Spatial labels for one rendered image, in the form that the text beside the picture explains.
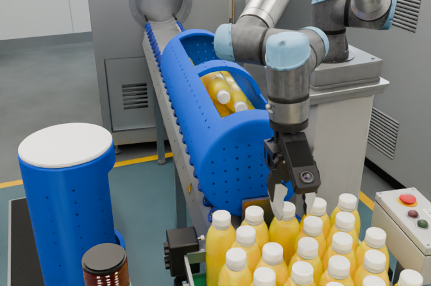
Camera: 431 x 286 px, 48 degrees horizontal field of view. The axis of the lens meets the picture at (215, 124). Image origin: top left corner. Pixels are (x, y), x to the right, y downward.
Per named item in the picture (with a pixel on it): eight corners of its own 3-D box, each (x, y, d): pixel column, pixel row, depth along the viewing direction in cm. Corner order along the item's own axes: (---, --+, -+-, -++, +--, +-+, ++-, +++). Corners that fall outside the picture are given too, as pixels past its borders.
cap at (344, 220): (332, 220, 105) (333, 213, 104) (349, 217, 106) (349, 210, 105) (340, 231, 102) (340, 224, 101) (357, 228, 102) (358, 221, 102)
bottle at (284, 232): (301, 274, 116) (307, 210, 108) (287, 292, 111) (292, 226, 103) (275, 263, 120) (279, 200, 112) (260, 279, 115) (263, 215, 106)
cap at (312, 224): (318, 236, 100) (319, 229, 99) (300, 231, 102) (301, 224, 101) (324, 226, 103) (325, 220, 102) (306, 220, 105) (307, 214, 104)
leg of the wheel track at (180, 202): (187, 250, 259) (183, 147, 232) (189, 257, 254) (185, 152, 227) (176, 252, 258) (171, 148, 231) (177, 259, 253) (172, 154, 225)
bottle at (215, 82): (223, 81, 168) (236, 102, 152) (204, 88, 168) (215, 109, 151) (217, 62, 165) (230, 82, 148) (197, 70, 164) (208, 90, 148)
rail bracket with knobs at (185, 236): (202, 257, 122) (202, 224, 118) (208, 277, 116) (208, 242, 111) (163, 263, 120) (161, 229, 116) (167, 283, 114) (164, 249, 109)
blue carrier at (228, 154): (229, 90, 208) (227, 24, 195) (307, 208, 131) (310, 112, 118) (163, 99, 203) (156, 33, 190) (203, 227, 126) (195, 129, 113)
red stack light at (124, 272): (127, 263, 75) (126, 243, 73) (130, 294, 69) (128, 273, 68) (85, 270, 74) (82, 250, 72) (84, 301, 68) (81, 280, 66)
